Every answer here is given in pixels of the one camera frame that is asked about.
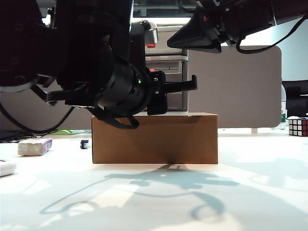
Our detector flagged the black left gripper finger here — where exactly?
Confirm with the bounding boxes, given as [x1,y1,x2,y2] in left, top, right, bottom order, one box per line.
[165,75,199,94]

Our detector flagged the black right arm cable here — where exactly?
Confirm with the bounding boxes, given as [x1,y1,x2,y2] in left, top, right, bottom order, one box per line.
[235,13,308,54]

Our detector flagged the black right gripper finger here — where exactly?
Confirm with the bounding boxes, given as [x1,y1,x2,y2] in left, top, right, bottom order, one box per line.
[185,39,222,54]
[167,12,218,49]

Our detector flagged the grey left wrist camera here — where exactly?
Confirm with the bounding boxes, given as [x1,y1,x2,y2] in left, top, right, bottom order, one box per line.
[131,20,159,49]

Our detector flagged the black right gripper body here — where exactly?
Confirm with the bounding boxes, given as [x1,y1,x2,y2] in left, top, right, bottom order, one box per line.
[201,0,244,47]

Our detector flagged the tissue pack with purple label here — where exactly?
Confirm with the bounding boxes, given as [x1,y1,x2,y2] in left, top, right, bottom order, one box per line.
[17,138,53,157]

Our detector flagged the white drawer cabinet frame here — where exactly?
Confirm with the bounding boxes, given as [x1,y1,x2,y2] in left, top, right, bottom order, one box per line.
[143,25,190,117]

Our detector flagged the long ceiling light strip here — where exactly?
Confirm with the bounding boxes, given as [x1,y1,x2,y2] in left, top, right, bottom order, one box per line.
[132,17,194,25]

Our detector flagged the black desk cables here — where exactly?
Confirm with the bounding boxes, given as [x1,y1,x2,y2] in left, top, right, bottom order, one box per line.
[0,129,60,144]

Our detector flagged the Rubik's cube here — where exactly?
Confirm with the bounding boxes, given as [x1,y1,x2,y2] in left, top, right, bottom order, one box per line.
[287,116,308,138]

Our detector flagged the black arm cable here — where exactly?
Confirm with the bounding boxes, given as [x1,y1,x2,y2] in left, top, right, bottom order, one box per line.
[0,100,76,134]
[235,13,308,54]

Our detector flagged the black office chair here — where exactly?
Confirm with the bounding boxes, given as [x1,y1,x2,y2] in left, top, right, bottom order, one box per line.
[281,80,308,120]

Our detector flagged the grey desk partition screen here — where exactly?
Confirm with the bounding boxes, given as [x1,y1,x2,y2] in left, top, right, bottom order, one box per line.
[0,45,282,132]

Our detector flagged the brown cardboard box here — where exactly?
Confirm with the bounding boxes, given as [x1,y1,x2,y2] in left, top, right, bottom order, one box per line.
[91,112,219,165]

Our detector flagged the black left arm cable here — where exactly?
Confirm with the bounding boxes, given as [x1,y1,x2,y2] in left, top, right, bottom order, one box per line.
[0,100,76,134]

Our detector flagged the smoky drawer with angled handle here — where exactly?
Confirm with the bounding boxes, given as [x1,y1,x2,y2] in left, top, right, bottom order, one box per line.
[145,30,184,55]

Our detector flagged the clear bottle with green label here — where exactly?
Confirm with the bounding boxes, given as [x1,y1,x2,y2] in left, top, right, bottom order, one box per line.
[279,100,287,126]

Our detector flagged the white earphone case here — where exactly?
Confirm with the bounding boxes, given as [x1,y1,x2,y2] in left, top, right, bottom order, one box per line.
[0,160,17,178]

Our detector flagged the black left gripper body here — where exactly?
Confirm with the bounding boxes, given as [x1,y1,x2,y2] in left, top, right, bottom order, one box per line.
[146,70,169,116]

